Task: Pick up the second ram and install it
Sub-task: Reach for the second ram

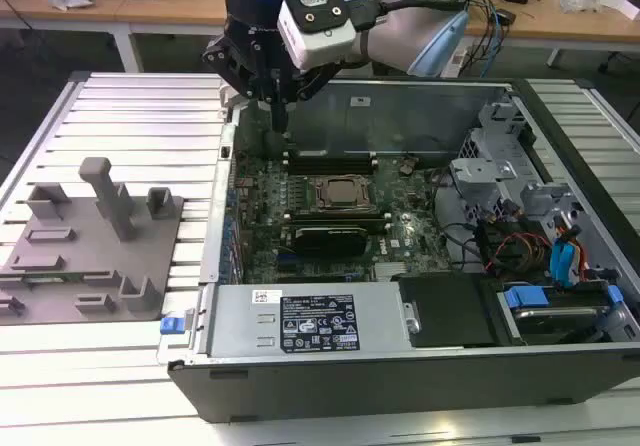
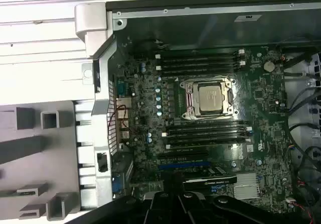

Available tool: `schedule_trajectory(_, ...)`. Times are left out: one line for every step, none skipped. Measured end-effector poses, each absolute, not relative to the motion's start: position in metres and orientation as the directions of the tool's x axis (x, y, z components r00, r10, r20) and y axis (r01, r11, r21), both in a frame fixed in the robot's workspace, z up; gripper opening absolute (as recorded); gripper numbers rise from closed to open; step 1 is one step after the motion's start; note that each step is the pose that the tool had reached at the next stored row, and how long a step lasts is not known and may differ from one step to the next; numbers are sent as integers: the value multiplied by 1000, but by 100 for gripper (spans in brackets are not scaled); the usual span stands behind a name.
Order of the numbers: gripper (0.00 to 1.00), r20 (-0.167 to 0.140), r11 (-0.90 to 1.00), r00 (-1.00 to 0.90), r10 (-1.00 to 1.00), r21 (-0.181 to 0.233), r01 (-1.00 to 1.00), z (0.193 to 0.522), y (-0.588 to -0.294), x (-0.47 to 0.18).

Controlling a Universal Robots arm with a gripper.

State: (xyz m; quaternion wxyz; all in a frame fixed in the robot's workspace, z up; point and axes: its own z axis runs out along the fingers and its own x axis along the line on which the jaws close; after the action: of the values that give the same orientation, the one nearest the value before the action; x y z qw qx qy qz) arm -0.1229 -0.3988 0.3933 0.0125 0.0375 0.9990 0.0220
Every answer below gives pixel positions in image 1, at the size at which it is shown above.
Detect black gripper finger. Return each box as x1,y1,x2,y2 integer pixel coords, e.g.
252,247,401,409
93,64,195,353
278,64,332,134
201,35,282,133

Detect installed RAM stick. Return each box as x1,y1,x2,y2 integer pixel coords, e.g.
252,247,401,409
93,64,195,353
287,147,376,160

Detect black RAM slot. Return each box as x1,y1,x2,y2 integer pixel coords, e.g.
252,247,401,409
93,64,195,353
287,158,377,168
284,217,390,228
287,165,378,175
283,210,389,220

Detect wooden desk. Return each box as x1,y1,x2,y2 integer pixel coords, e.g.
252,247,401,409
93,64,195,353
0,0,229,73
467,0,640,70

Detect CPU socket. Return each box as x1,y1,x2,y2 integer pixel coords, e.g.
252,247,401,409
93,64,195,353
308,171,379,213

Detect silver CPU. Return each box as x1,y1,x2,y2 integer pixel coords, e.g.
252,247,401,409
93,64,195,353
327,179,370,204

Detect black graphics card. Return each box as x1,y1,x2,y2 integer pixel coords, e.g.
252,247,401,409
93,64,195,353
292,224,375,258

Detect green motherboard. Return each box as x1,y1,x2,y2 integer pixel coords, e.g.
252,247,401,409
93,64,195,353
227,150,451,285

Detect grey metal drive cage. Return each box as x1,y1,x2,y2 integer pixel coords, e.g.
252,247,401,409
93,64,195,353
448,99,592,240

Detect grey parts rack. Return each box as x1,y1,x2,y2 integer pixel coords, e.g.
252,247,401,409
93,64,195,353
0,155,187,325

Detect silver power supply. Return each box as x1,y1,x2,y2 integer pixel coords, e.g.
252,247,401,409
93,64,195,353
203,282,417,358

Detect black plastic shroud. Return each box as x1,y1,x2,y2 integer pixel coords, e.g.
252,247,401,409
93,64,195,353
398,274,512,351

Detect blue case latch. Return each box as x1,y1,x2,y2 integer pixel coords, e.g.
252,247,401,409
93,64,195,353
159,317,190,338

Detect black open PC case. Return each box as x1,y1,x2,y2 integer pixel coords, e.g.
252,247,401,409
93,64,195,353
157,73,640,425

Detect white cardboard box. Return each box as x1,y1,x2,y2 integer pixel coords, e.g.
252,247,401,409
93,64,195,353
598,0,640,21

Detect hard disk in blue carrier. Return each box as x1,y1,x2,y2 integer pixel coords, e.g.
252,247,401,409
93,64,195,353
496,284,625,346

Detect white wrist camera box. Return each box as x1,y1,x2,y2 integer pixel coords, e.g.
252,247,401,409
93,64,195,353
276,0,357,71

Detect black wire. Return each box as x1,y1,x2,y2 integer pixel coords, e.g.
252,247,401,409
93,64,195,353
430,173,484,270

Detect black hanging cables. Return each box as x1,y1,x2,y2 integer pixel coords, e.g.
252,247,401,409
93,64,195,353
463,0,519,78

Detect red and orange wires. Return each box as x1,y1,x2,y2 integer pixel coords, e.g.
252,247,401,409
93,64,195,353
488,232,552,273

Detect blue flat wire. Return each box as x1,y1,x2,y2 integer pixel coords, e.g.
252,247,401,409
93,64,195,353
548,226,587,293

